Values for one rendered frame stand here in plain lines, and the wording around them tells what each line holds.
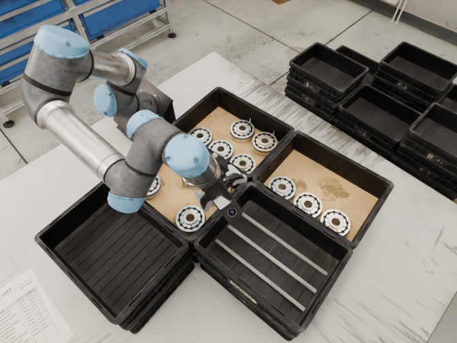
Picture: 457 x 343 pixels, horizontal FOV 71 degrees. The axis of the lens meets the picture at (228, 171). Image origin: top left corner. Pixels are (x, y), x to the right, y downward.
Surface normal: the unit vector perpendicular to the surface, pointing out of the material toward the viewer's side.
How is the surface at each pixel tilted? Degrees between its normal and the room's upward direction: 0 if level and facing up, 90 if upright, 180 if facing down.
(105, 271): 0
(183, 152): 21
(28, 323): 0
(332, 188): 0
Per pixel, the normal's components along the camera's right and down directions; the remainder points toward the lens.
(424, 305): -0.01, -0.56
